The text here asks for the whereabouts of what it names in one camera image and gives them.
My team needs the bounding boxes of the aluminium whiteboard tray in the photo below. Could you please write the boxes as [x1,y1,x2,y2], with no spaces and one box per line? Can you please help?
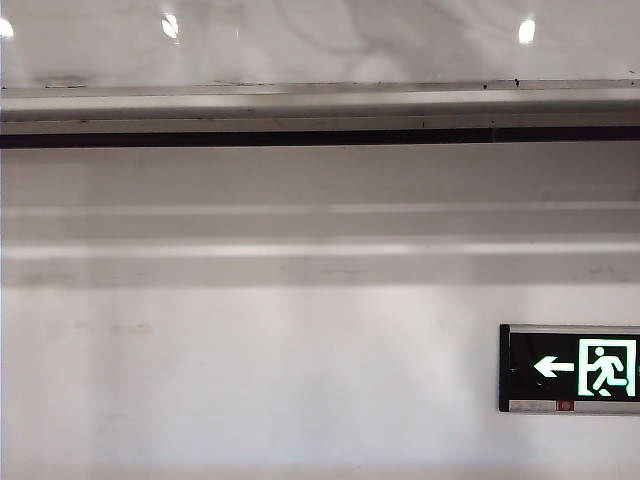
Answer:
[0,78,640,150]

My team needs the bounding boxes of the white glossy whiteboard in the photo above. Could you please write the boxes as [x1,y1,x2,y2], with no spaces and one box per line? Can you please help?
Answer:
[0,0,640,91]

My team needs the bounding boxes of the green illuminated exit sign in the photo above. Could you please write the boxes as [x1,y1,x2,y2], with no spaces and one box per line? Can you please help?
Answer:
[498,323,640,416]

